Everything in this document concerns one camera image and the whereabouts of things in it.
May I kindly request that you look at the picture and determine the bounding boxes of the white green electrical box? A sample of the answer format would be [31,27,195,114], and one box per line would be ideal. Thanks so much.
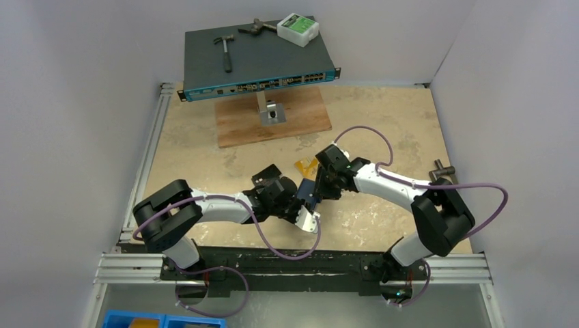
[277,13,320,47]

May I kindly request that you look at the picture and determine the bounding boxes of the blue network switch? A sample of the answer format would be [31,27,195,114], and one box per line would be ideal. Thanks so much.
[178,24,341,102]

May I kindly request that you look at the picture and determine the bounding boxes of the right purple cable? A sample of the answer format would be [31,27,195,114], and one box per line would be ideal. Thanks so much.
[333,125,509,241]

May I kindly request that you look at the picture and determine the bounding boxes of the aluminium frame rail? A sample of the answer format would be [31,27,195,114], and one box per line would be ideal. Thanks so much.
[93,254,492,285]

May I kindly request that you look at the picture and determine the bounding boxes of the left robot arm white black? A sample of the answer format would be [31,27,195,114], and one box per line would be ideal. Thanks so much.
[132,176,318,279]

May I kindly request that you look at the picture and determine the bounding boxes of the blue leather card holder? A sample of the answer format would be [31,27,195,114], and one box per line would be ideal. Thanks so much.
[296,178,321,211]

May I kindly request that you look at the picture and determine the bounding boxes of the small black hammer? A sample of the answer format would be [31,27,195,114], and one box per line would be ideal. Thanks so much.
[213,34,235,73]

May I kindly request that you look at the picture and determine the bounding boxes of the black credit card stack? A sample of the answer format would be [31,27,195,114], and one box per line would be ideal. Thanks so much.
[251,164,282,186]

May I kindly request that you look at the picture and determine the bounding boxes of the dark metal tool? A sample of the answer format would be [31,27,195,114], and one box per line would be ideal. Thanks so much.
[238,18,277,36]

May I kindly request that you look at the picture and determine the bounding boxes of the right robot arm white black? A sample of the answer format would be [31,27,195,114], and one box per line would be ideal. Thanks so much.
[315,144,475,278]

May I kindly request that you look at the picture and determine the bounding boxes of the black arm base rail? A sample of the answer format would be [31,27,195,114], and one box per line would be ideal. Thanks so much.
[160,246,428,300]

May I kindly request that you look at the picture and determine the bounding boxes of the metal stand bracket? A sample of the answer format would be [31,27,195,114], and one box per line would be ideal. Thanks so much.
[256,91,287,126]

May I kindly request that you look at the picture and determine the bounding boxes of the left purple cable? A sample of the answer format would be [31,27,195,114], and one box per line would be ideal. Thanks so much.
[132,194,322,261]

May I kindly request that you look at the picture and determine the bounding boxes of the metal door handle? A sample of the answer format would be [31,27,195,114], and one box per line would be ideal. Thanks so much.
[429,159,457,185]

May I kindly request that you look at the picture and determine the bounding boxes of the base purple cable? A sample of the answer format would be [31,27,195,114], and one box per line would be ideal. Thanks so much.
[174,266,251,318]

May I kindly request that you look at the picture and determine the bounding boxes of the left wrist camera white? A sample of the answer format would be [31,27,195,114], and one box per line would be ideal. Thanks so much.
[294,206,321,234]

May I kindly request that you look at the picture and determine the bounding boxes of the brown wooden board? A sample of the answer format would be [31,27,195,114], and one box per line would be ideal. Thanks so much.
[215,87,332,148]

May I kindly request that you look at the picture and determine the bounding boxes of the blue plastic bin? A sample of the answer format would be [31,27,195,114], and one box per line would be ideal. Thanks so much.
[101,310,227,328]

